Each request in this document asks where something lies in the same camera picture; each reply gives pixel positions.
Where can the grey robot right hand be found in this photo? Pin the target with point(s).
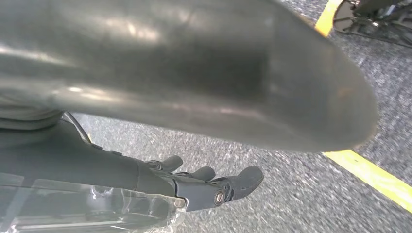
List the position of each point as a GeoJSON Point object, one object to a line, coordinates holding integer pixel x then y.
{"type": "Point", "coordinates": [193, 64]}

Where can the black robot right foot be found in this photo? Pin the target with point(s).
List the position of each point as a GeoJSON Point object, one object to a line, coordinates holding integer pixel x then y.
{"type": "Point", "coordinates": [370, 25]}

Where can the yellow floor tape square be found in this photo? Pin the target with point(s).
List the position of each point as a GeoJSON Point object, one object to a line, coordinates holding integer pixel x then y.
{"type": "Point", "coordinates": [370, 175]}

